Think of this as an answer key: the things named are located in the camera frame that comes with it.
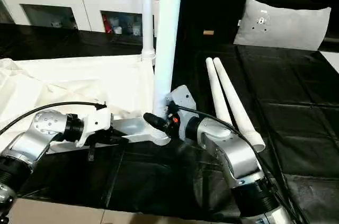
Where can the white plastic table top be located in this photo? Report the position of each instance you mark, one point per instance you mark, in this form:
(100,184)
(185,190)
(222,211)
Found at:
(74,86)

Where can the white plastic table leg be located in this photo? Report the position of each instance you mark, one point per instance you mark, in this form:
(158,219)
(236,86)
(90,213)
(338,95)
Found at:
(218,91)
(148,12)
(168,38)
(238,107)

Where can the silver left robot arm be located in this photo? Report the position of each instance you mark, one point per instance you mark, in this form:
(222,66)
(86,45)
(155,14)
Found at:
(37,139)

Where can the small tan label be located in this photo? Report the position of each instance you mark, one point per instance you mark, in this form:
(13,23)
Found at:
(208,32)

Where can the black work mat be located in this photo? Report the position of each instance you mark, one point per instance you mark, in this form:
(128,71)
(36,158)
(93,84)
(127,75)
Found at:
(296,118)

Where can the white cabinet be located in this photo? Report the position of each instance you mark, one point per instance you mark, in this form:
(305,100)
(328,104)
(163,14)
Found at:
(53,1)

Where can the grey cushion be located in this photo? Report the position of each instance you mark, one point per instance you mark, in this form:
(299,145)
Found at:
(283,23)

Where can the white flat sheet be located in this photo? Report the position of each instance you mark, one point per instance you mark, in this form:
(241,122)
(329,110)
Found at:
(333,60)

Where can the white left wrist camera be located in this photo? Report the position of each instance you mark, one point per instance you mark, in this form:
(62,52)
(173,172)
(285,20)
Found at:
(95,121)

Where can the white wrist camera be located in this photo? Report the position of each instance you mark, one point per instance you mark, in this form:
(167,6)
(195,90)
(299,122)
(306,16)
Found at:
(181,99)
(95,121)

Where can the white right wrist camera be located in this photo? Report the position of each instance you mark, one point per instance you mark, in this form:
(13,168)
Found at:
(181,99)

